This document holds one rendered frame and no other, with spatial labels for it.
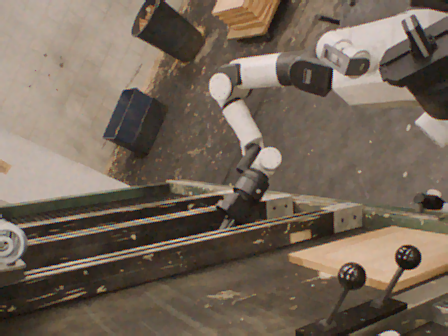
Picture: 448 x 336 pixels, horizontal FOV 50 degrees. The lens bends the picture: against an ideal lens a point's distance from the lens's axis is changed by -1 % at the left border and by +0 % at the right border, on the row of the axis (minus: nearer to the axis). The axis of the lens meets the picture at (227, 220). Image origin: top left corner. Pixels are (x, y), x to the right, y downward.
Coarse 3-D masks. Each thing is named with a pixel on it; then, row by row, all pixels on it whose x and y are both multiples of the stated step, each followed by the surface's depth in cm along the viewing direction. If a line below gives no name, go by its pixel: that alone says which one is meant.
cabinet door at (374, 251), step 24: (360, 240) 127; (384, 240) 127; (408, 240) 125; (432, 240) 124; (312, 264) 112; (336, 264) 109; (360, 264) 108; (384, 264) 107; (432, 264) 104; (384, 288) 95
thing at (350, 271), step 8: (344, 264) 64; (352, 264) 63; (344, 272) 63; (352, 272) 62; (360, 272) 62; (344, 280) 62; (352, 280) 62; (360, 280) 62; (344, 288) 64; (352, 288) 63; (344, 296) 65; (336, 304) 66; (336, 312) 67; (328, 320) 68; (320, 328) 69; (328, 328) 69
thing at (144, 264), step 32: (256, 224) 132; (288, 224) 133; (320, 224) 140; (352, 224) 147; (128, 256) 108; (160, 256) 112; (192, 256) 117; (224, 256) 122; (0, 288) 93; (32, 288) 97; (64, 288) 100; (96, 288) 104
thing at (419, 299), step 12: (444, 276) 90; (420, 288) 85; (432, 288) 84; (444, 288) 84; (408, 300) 80; (420, 300) 80; (432, 300) 80; (408, 312) 77; (420, 312) 79; (372, 324) 72; (384, 324) 74; (396, 324) 75; (408, 324) 77; (420, 324) 79
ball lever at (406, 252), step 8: (400, 248) 70; (408, 248) 69; (416, 248) 69; (400, 256) 69; (408, 256) 68; (416, 256) 68; (400, 264) 69; (408, 264) 69; (416, 264) 69; (400, 272) 71; (392, 280) 73; (392, 288) 73; (384, 296) 74; (376, 304) 75; (384, 304) 75
